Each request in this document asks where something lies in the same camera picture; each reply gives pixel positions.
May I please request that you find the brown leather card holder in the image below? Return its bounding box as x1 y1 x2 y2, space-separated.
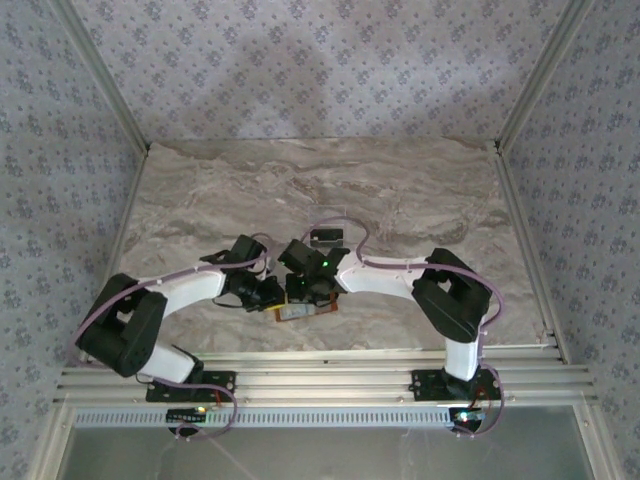
272 295 342 325

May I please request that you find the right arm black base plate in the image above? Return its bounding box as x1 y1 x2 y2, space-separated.
409 368 504 403

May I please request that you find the grey slotted cable duct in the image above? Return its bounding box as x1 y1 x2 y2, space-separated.
72 405 456 430

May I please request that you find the grey metal panel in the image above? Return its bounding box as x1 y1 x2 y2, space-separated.
64 404 601 480

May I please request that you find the aluminium mounting rail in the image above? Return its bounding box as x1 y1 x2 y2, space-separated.
53 348 600 407

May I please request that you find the aluminium side rail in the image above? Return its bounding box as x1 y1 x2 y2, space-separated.
492 141 571 365
74 144 151 369

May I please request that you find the aluminium frame leg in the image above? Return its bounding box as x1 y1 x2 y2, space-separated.
27 402 76 480
574 399 629 480

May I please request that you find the aluminium corner post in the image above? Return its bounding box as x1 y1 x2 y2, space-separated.
49 0 152 153
496 0 597 152

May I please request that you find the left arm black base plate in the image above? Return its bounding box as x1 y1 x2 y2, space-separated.
145 370 237 404

